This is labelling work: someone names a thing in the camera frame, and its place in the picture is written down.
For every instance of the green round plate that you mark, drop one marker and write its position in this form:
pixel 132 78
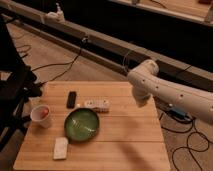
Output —
pixel 81 125

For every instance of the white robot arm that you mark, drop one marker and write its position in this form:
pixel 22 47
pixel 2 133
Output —
pixel 145 83

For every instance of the white paper cup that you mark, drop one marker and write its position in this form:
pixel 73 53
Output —
pixel 35 116

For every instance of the orange object in cup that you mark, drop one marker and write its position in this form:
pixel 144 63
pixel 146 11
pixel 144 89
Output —
pixel 44 112

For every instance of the white sponge block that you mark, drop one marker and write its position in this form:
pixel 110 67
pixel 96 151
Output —
pixel 60 148

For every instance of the long metal rail beam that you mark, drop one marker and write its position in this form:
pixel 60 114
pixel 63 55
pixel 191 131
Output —
pixel 182 47

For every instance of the blue box on floor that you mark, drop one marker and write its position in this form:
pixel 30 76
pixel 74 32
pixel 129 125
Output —
pixel 179 114

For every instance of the black chair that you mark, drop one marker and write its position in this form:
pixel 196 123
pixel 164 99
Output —
pixel 16 90

